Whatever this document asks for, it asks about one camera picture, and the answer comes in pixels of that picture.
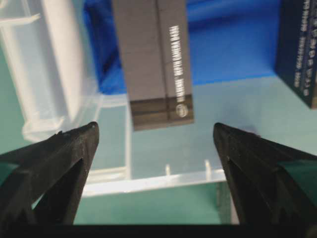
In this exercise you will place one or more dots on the clear plastic storage case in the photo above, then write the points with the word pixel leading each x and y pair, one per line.
pixel 49 58

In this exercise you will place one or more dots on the blue cloth inside case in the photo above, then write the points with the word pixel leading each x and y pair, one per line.
pixel 228 40

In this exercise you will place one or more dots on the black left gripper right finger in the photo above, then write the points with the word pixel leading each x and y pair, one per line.
pixel 263 191

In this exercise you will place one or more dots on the black camera box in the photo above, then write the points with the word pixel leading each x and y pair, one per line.
pixel 153 43
pixel 296 56

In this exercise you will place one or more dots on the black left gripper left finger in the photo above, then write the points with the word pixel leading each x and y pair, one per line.
pixel 47 185

